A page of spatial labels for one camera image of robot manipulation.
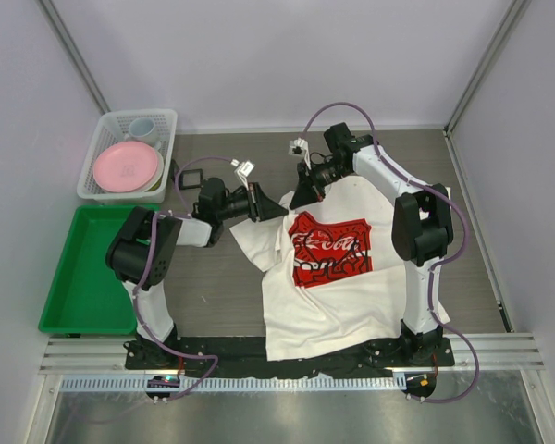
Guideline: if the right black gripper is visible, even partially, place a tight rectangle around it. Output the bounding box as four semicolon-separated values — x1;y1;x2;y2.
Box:
290;159;350;210

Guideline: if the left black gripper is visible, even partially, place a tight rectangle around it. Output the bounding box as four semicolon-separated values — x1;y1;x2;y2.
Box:
216;182;287;222

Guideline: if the white printed t-shirt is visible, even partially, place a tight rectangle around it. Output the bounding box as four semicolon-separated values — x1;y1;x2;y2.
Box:
230;176;406;361

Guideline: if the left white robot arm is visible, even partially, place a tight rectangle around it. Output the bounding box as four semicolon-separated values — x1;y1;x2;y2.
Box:
105;178;288;369

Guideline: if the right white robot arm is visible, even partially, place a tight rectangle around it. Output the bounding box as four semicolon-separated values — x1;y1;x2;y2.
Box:
289;123;454;365

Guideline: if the black box with orange brooch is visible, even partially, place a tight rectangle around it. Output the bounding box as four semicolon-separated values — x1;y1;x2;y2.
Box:
169;159;204;191

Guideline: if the yellow-green plate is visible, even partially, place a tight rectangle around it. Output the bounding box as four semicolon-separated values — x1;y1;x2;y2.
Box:
143;152;165;191

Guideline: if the pink plate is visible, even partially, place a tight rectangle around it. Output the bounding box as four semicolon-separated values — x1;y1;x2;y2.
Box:
92;141;158;193

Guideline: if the light blue cup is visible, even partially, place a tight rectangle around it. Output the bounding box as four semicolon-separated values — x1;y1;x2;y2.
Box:
125;117;161;150

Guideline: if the white plastic basket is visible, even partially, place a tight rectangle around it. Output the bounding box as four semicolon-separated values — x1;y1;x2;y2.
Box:
77;108;178;204

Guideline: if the green plastic tray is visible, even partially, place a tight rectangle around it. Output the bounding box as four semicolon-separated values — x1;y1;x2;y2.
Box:
38;205;137;336

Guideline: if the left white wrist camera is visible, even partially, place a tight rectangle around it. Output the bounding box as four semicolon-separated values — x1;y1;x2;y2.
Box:
230;159;255;187

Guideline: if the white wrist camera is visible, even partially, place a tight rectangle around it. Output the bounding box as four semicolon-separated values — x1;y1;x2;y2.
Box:
288;137;311;169
230;159;255;187

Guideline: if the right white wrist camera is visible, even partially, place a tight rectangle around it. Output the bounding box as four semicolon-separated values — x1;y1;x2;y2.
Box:
288;137;311;169

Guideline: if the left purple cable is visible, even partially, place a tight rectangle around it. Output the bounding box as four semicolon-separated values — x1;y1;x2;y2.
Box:
131;155;240;401

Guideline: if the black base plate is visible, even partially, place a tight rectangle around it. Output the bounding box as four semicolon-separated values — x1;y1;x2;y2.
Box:
124;334;456;376

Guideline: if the white slotted cable duct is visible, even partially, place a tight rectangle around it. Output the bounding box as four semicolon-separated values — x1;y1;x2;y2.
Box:
59;373;406;393

